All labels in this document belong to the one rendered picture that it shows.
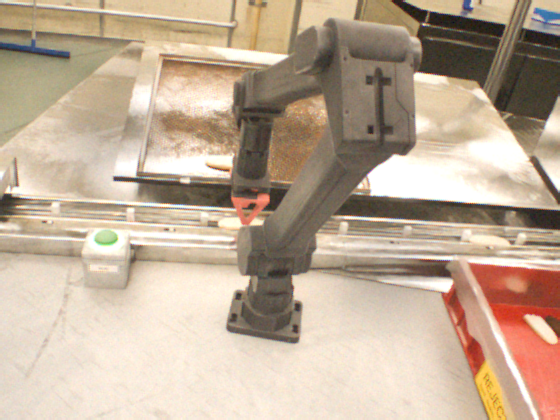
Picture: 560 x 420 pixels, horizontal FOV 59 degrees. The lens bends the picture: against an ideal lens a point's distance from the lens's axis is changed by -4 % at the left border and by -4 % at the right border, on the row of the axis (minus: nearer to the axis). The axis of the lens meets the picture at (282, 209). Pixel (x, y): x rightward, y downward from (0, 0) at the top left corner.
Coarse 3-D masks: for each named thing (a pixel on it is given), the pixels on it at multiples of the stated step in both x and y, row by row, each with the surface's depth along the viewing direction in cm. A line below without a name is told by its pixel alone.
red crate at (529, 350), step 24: (456, 312) 90; (504, 312) 95; (528, 312) 96; (552, 312) 97; (528, 336) 90; (480, 360) 80; (528, 360) 85; (552, 360) 86; (528, 384) 81; (552, 384) 81; (552, 408) 77
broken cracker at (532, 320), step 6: (528, 318) 93; (534, 318) 93; (540, 318) 94; (528, 324) 93; (534, 324) 92; (540, 324) 92; (546, 324) 93; (534, 330) 92; (540, 330) 91; (546, 330) 91; (552, 330) 91; (540, 336) 91; (546, 336) 90; (552, 336) 90; (552, 342) 89
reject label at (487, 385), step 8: (488, 368) 76; (480, 376) 77; (488, 376) 75; (480, 384) 77; (488, 384) 75; (496, 384) 73; (480, 392) 77; (488, 392) 75; (496, 392) 72; (488, 400) 74; (496, 400) 72; (488, 408) 74; (496, 408) 72; (496, 416) 72; (504, 416) 70
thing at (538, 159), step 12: (552, 120) 128; (552, 132) 128; (540, 144) 132; (552, 144) 128; (540, 156) 132; (552, 156) 127; (540, 168) 132; (552, 168) 127; (552, 180) 127; (552, 192) 127
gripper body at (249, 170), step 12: (240, 156) 90; (252, 156) 89; (264, 156) 90; (240, 168) 91; (252, 168) 90; (264, 168) 91; (240, 180) 90; (252, 180) 91; (264, 180) 92; (264, 192) 90
